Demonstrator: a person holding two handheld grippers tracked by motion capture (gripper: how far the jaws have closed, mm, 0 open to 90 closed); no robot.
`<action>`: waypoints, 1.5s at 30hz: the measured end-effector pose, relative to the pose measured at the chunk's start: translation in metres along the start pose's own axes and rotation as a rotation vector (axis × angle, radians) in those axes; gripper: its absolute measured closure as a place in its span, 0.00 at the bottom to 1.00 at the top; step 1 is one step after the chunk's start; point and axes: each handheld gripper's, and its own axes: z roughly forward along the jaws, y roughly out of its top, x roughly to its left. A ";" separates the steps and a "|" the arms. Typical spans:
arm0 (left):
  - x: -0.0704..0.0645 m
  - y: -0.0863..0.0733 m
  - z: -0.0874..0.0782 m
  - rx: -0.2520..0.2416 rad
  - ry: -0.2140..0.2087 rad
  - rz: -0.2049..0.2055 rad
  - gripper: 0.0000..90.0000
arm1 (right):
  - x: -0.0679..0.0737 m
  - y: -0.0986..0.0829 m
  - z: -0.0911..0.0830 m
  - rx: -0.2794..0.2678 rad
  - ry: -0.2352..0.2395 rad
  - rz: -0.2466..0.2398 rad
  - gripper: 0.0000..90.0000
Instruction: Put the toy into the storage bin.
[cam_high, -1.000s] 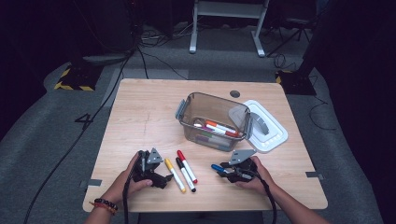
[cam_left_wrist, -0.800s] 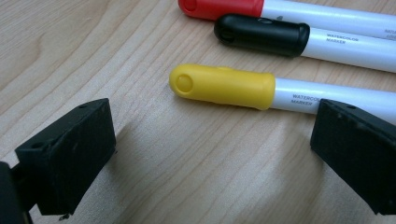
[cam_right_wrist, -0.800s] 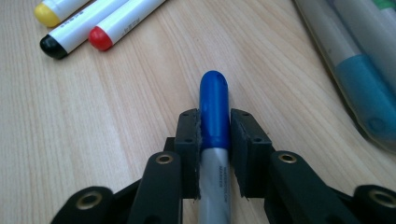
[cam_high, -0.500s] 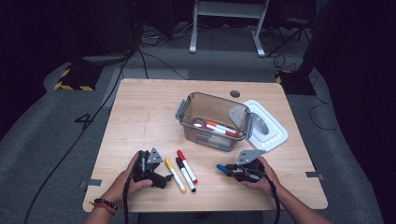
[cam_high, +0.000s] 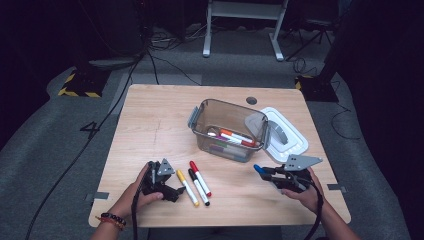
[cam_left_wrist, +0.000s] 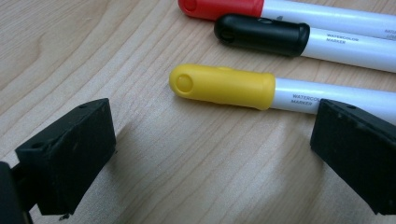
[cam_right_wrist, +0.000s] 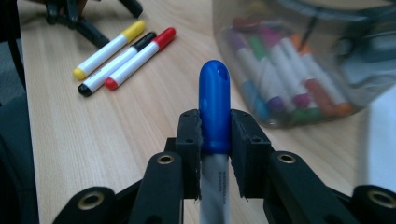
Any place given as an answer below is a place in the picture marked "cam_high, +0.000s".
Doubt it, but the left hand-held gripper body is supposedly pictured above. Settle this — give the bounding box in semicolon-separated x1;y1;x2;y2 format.
142;158;177;201

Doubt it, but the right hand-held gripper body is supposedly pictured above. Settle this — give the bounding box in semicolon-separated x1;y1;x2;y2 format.
278;154;324;194

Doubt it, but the yellow marker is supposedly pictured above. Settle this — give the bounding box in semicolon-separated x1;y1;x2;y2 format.
175;168;201;208

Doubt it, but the white container lid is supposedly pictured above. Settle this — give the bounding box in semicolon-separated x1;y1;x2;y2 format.
244;106;309;164

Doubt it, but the dark red marker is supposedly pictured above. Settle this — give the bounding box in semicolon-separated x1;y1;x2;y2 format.
220;132;257;148

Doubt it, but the orange marker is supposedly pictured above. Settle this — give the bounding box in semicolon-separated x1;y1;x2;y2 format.
219;128;255;144

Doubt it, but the clear grey plastic container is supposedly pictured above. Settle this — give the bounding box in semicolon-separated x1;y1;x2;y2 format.
187;98;272;164

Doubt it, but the person's right hand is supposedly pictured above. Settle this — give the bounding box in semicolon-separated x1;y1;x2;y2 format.
281;167;329;214

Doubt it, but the person's left hand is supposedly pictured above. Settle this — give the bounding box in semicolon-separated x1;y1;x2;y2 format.
113;163;165;220

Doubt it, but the grey stand foot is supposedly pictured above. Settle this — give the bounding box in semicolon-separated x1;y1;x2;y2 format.
88;56;140;71

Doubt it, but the black tripod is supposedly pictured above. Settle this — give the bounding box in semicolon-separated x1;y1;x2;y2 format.
285;18;334;62

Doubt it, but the black stand column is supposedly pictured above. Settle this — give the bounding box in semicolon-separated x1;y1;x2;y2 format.
321;0;359;84

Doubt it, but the right hand-held gripper black cable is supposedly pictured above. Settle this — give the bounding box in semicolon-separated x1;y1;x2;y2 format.
293;173;325;240

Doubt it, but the hand-held gripper black cable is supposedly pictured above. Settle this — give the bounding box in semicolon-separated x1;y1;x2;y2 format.
293;173;325;240
132;166;152;240

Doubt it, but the left hand-held gripper black cable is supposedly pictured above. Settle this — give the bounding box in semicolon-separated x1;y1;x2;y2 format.
132;166;152;240

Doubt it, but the black bead bracelet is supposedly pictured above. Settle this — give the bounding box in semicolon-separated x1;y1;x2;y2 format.
100;212;127;227

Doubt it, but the red bead bracelet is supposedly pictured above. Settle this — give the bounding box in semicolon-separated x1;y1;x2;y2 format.
94;215;125;232

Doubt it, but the thin black looped cable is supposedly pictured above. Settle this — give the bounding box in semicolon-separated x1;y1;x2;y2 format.
329;79;362;141

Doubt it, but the black yellow striped base plate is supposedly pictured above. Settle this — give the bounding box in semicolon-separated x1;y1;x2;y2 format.
294;74;340;103
57;67;111;99

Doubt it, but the thick black floor cable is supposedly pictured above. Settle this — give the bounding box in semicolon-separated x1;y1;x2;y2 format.
24;49;149;240

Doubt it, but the coiled black cable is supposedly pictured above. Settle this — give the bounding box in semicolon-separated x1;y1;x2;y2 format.
292;57;318;77

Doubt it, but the thin black floor cable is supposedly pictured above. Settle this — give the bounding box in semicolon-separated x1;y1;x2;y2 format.
146;49;202;87

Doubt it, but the bundle of floor cables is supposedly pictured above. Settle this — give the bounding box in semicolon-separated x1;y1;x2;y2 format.
148;23;209;52

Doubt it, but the white desk frame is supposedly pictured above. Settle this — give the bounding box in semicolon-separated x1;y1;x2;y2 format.
202;0;290;62

